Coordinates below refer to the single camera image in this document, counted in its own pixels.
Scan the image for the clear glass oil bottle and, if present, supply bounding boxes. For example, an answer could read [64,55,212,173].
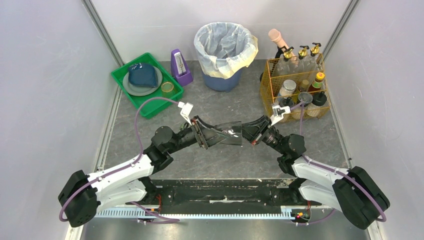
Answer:
[292,45,310,74]

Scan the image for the dark grey glass cup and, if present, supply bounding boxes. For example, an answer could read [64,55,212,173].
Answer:
[214,121,243,146]

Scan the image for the amber glass cup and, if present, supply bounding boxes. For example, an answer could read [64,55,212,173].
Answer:
[161,81,175,99]

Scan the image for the red sauce bottle yellow cap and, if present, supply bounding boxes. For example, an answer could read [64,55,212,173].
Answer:
[307,72,325,93]

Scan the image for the white plastic bin liner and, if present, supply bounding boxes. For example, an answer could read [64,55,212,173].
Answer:
[193,22,259,80]

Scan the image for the black microphone stand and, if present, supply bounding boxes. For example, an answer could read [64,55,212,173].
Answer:
[269,47,286,77]

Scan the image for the white cable duct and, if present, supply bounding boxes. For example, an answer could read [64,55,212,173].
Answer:
[94,206,306,221]

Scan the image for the green plastic tray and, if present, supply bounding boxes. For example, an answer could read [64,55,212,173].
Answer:
[110,52,184,119]

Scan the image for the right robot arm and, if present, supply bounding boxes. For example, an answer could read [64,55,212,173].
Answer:
[241,116,390,230]

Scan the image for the beige microphone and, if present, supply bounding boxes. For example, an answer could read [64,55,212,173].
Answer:
[268,28,289,53]

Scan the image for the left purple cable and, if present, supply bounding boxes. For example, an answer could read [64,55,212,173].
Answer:
[58,96,181,224]

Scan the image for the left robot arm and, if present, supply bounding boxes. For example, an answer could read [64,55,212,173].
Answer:
[58,116,243,228]

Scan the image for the glass oil bottle amber residue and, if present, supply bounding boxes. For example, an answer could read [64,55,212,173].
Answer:
[304,42,322,72]

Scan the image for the spice jar black lid powder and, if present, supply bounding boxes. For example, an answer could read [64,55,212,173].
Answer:
[279,96,295,108]

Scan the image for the yellow wire basket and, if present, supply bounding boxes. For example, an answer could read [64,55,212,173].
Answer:
[259,53,331,122]

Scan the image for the small yellow oil bottle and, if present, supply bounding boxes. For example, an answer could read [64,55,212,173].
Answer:
[296,79,309,94]

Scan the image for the glass oil bottle dark liquid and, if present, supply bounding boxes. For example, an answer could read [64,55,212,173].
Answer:
[273,46,294,77]

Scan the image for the blue snack bag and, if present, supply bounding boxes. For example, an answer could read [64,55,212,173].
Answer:
[128,63,158,88]

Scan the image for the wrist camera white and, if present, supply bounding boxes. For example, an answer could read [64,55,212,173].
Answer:
[270,103,291,126]
[177,101,194,126]

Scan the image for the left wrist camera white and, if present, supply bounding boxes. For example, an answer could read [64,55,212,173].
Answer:
[177,101,194,126]

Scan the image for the spice jar black lid beans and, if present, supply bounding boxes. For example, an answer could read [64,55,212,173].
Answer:
[306,91,328,117]

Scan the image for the blue trash bin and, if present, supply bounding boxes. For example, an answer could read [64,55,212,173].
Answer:
[202,69,243,92]

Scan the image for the grey round plate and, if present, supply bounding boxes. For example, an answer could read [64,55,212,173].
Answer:
[122,66,163,97]

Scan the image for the purple metronome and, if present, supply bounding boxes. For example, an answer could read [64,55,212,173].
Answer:
[170,49,194,87]

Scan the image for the white blue canister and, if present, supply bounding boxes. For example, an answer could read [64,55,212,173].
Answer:
[277,79,297,97]

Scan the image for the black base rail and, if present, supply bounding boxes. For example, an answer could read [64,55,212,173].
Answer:
[138,178,309,215]

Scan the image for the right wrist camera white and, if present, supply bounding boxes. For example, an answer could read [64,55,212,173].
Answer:
[270,103,291,126]

